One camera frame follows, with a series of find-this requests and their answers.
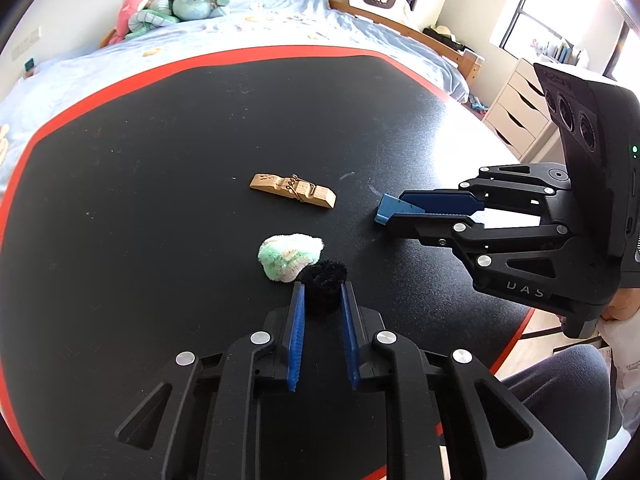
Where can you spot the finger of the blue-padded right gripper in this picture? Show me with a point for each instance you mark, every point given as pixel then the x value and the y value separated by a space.
pixel 515 188
pixel 519 264

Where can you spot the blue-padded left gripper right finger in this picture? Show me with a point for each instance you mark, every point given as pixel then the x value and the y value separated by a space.
pixel 446 416

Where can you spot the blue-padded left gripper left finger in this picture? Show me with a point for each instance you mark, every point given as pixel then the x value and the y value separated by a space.
pixel 199 418

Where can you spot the small blue box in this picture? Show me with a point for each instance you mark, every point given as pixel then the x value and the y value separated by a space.
pixel 390 205

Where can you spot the black mesh ball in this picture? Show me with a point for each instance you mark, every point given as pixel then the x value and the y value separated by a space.
pixel 323 289

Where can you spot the green white wrapper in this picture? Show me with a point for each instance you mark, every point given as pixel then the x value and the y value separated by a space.
pixel 283 257

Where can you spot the tan wooden clip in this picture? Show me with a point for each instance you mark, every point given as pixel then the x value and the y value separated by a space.
pixel 295 188

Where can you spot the person right hand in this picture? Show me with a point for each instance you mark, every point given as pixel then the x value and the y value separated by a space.
pixel 625 304

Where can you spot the white drawer cabinet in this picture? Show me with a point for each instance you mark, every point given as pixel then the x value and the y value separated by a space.
pixel 520 118

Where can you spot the red-edged black table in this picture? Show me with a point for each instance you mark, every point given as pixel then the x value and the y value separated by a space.
pixel 129 231

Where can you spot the white tote bag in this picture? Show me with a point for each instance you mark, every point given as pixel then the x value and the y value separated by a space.
pixel 382 7

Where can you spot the bed with blue sheet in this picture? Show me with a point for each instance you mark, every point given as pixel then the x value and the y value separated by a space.
pixel 63 81

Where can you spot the folded beige pink blankets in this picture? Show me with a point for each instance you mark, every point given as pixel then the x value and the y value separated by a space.
pixel 4 142

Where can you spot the striped green plush toy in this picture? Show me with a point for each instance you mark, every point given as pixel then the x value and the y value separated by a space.
pixel 147 20

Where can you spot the pink plush toy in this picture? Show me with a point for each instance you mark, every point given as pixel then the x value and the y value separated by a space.
pixel 126 11

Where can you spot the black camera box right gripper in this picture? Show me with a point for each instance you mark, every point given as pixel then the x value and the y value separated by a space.
pixel 598 122

